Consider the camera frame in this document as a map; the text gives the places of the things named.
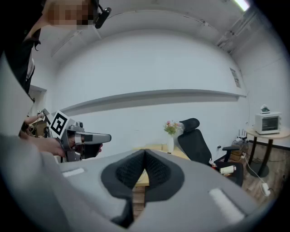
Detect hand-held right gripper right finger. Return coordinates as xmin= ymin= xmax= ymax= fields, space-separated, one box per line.
xmin=135 ymin=149 xmax=261 ymax=232

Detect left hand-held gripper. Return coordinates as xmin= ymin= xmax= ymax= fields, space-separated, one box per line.
xmin=50 ymin=110 xmax=112 ymax=163

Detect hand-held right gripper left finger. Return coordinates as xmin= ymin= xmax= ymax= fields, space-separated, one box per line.
xmin=58 ymin=148 xmax=147 ymax=229

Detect person's left forearm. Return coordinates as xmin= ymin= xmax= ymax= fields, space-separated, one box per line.
xmin=19 ymin=133 xmax=52 ymax=155

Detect person's left hand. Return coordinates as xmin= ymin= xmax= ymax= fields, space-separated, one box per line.
xmin=46 ymin=138 xmax=67 ymax=157

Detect white bottle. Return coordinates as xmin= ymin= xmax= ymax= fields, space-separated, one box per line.
xmin=220 ymin=165 xmax=237 ymax=175

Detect black office chair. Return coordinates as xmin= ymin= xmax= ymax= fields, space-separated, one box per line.
xmin=177 ymin=117 xmax=244 ymax=188

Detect white ribbed vase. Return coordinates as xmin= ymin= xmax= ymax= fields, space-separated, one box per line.
xmin=166 ymin=135 xmax=175 ymax=153

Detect cardboard boxes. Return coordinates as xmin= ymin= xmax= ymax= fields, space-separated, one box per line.
xmin=231 ymin=148 xmax=247 ymax=161

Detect pink flower bouquet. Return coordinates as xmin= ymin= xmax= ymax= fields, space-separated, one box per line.
xmin=163 ymin=120 xmax=182 ymax=136

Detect white power strip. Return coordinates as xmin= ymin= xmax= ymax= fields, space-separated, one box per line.
xmin=261 ymin=183 xmax=271 ymax=197

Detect white toaster oven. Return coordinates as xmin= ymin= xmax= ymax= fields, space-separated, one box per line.
xmin=253 ymin=111 xmax=283 ymax=135

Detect round table with black legs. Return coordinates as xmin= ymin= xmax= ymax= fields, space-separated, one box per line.
xmin=245 ymin=126 xmax=290 ymax=179

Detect person's black clothing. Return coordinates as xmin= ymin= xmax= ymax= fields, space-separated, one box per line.
xmin=3 ymin=28 xmax=42 ymax=94

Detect person's head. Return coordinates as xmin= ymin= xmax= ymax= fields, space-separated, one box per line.
xmin=24 ymin=0 xmax=100 ymax=38

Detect ceiling light tube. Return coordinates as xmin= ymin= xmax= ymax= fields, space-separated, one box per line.
xmin=233 ymin=0 xmax=250 ymax=12

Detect black head-worn camera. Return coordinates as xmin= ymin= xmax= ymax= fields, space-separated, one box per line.
xmin=92 ymin=0 xmax=112 ymax=29

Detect wall poster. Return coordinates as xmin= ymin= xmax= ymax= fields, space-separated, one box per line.
xmin=229 ymin=67 xmax=241 ymax=88

